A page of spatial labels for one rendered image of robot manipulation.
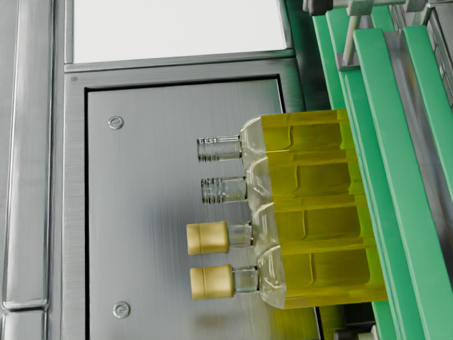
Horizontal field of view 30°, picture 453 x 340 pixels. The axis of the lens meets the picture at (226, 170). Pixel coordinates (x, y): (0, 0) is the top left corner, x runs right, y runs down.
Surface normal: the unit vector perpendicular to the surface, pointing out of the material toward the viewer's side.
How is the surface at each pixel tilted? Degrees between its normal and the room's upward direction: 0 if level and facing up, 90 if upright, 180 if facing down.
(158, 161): 90
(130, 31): 90
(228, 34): 90
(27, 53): 90
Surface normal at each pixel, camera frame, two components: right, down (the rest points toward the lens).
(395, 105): 0.00, -0.55
